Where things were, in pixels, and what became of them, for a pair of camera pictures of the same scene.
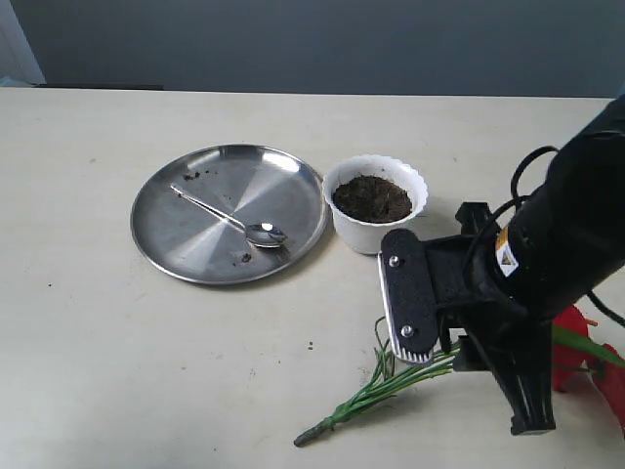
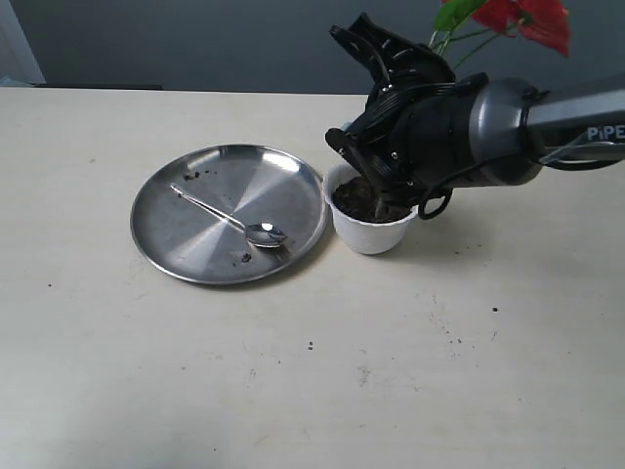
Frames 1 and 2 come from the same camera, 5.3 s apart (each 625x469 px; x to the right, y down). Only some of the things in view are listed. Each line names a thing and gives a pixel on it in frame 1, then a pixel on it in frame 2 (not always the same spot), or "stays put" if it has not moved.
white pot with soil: (370, 194) stays put
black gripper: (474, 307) -> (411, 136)
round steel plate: (183, 240) stays put
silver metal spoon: (262, 234) stays put
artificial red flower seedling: (577, 349) -> (548, 20)
